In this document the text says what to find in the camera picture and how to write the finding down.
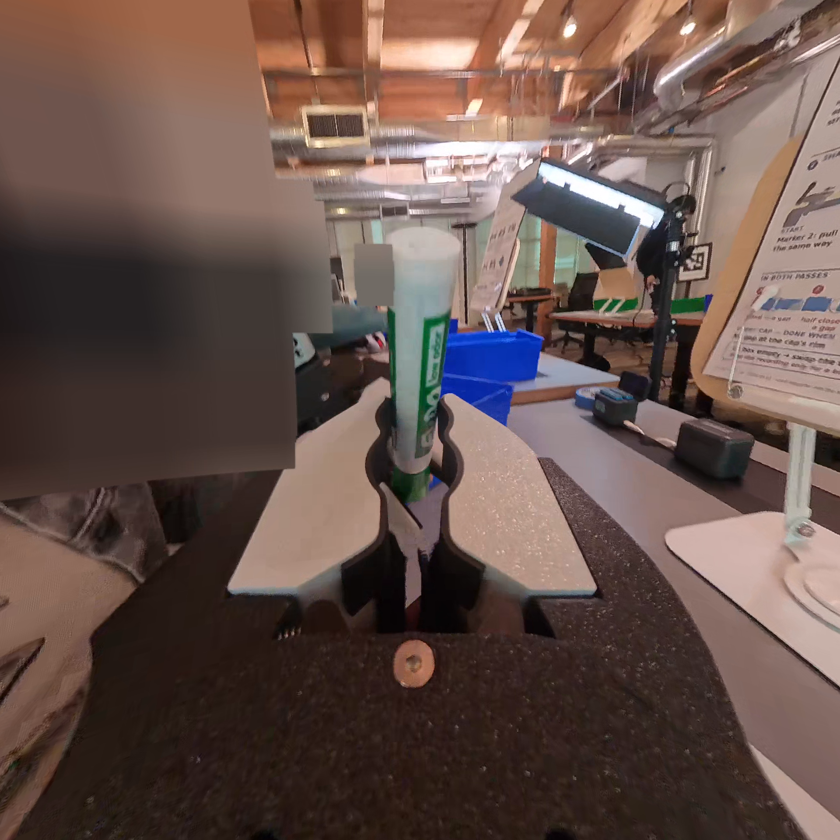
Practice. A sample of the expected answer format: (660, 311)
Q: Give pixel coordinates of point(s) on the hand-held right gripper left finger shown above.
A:
(309, 525)

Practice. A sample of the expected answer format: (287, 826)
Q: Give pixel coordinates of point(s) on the black white wall tag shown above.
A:
(696, 261)

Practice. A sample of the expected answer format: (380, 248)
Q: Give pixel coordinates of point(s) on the blue tape roll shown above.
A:
(586, 398)

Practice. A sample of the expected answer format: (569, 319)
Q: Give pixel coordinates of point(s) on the black box with blue top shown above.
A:
(617, 407)

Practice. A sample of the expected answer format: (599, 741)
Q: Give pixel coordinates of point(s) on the black studio light panel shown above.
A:
(591, 210)

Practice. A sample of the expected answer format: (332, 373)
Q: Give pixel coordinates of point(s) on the blue plastic bin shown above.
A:
(492, 357)
(479, 400)

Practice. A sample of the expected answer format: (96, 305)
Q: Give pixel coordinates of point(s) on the white hanging sign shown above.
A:
(502, 250)

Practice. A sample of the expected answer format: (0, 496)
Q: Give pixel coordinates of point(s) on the green marker cap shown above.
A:
(410, 486)

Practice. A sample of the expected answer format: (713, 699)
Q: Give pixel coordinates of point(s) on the black vertical pole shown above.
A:
(670, 315)

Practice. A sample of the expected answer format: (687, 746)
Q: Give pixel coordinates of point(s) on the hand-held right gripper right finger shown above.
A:
(519, 525)

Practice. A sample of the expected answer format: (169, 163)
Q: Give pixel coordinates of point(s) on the white table sign stand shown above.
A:
(801, 302)

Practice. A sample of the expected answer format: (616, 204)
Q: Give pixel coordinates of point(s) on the green whiteboard marker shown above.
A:
(420, 341)

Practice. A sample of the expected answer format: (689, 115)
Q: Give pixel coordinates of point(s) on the black boxy object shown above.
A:
(715, 449)

